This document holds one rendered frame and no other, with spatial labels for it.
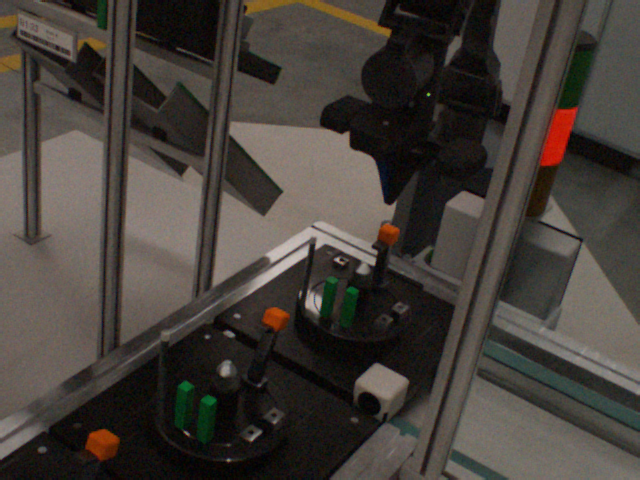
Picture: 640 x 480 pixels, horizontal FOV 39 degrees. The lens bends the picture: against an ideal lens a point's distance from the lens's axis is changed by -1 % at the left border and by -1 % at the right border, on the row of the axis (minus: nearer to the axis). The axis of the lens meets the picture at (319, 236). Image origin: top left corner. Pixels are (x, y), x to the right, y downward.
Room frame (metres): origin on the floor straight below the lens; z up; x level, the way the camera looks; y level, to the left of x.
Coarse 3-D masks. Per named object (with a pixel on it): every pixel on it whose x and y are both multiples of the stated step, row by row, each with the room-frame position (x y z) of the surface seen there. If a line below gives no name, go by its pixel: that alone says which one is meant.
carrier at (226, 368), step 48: (192, 336) 0.82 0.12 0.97; (144, 384) 0.73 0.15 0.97; (192, 384) 0.72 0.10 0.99; (240, 384) 0.73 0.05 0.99; (288, 384) 0.77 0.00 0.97; (144, 432) 0.66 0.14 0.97; (192, 432) 0.65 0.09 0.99; (240, 432) 0.66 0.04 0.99; (288, 432) 0.69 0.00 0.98; (336, 432) 0.71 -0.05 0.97
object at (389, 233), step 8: (384, 224) 0.97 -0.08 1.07; (384, 232) 0.95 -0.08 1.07; (392, 232) 0.95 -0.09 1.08; (384, 240) 0.95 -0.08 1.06; (392, 240) 0.95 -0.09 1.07; (376, 248) 0.94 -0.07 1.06; (384, 248) 0.94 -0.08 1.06; (376, 256) 0.96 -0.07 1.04; (384, 256) 0.95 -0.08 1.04; (376, 264) 0.96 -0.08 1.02; (384, 264) 0.95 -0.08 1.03; (376, 272) 0.96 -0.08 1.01; (384, 272) 0.95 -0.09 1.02; (376, 280) 0.95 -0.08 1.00
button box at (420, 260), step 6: (432, 246) 1.13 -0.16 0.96; (420, 252) 1.11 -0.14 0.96; (426, 252) 1.12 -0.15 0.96; (414, 258) 1.09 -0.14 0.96; (420, 258) 1.10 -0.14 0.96; (426, 258) 1.10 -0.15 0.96; (414, 264) 1.08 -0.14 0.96; (420, 264) 1.08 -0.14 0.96; (426, 264) 1.08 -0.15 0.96; (426, 270) 1.07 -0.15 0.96; (432, 270) 1.07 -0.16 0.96; (438, 270) 1.07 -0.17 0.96; (444, 276) 1.06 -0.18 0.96; (450, 276) 1.06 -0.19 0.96; (456, 282) 1.05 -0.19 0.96
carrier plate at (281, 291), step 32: (320, 256) 1.04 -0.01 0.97; (288, 288) 0.95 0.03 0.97; (416, 288) 1.00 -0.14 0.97; (224, 320) 0.86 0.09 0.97; (256, 320) 0.87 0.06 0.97; (288, 320) 0.89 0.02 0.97; (416, 320) 0.93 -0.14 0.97; (448, 320) 0.94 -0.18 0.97; (288, 352) 0.82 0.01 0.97; (320, 352) 0.84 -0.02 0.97; (384, 352) 0.86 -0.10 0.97; (416, 352) 0.87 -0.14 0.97; (320, 384) 0.79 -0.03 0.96; (352, 384) 0.79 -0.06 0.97; (416, 384) 0.81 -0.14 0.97; (384, 416) 0.75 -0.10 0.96
